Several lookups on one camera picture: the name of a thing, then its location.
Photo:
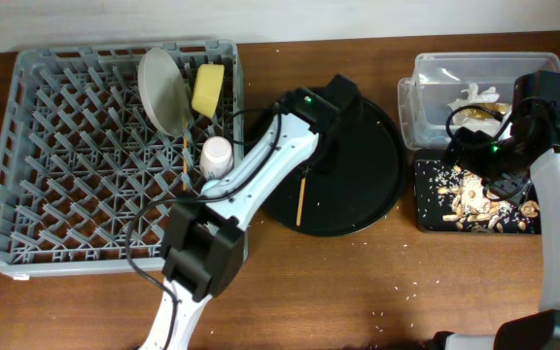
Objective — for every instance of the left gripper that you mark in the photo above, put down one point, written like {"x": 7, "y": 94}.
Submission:
{"x": 329, "y": 157}

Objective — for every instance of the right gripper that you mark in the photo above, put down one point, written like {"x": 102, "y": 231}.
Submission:
{"x": 478, "y": 141}

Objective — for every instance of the peanut shells and rice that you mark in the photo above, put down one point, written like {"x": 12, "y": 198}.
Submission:
{"x": 479, "y": 199}

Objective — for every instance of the wooden chopstick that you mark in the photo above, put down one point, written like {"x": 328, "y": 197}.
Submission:
{"x": 300, "y": 200}
{"x": 185, "y": 163}

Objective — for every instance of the pink plastic cup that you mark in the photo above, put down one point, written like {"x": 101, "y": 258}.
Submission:
{"x": 216, "y": 159}

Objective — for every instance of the yellow bowl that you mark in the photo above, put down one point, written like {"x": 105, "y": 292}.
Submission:
{"x": 207, "y": 89}

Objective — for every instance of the grey round plate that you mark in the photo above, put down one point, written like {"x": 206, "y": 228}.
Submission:
{"x": 163, "y": 92}

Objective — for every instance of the blue plastic cup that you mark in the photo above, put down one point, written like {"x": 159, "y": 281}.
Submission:
{"x": 208, "y": 185}

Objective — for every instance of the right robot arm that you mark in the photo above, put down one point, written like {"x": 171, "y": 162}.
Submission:
{"x": 526, "y": 145}

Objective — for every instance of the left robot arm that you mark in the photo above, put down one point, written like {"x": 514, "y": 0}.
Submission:
{"x": 205, "y": 243}

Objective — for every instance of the grey dishwasher rack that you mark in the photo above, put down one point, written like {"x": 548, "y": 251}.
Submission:
{"x": 83, "y": 172}

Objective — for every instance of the gold foil wrapper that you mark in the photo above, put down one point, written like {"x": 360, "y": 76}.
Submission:
{"x": 486, "y": 111}

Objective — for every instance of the round black tray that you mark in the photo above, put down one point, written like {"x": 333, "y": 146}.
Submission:
{"x": 369, "y": 179}

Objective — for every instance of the rectangular black tray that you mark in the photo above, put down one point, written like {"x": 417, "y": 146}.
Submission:
{"x": 430, "y": 194}

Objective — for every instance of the clear plastic bin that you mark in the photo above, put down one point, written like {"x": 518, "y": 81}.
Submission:
{"x": 439, "y": 77}

